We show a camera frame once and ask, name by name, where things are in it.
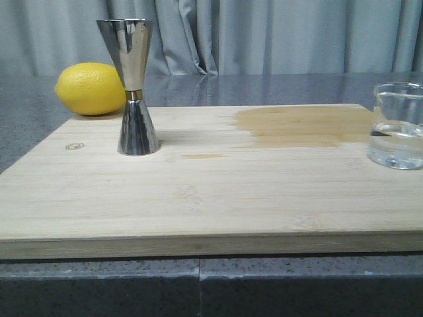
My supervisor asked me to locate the steel double jigger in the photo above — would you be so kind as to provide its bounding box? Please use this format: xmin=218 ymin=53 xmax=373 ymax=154
xmin=96 ymin=18 xmax=160 ymax=156

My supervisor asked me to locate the clear glass beaker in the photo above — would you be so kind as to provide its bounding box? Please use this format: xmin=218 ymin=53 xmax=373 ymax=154
xmin=367 ymin=82 xmax=422 ymax=170

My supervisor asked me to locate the wooden cutting board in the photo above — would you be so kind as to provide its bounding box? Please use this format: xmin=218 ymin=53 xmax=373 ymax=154
xmin=1 ymin=104 xmax=422 ymax=260

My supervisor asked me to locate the yellow lemon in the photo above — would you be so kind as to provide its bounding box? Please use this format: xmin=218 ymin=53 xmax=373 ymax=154
xmin=54 ymin=62 xmax=126 ymax=116

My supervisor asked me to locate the grey curtain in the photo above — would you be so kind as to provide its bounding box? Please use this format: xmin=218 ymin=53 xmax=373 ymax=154
xmin=1 ymin=1 xmax=422 ymax=75

